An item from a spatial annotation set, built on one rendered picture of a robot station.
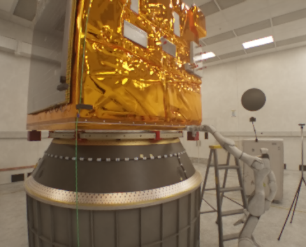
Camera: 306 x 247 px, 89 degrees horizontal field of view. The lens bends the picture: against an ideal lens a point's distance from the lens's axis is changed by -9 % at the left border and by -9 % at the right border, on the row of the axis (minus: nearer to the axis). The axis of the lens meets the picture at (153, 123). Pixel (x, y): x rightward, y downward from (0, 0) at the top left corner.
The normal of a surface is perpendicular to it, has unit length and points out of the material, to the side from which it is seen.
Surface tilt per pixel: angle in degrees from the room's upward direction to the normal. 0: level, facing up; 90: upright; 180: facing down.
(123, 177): 62
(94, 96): 90
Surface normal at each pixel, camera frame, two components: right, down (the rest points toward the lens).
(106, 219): 0.11, -0.04
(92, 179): -0.02, -0.51
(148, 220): 0.40, -0.04
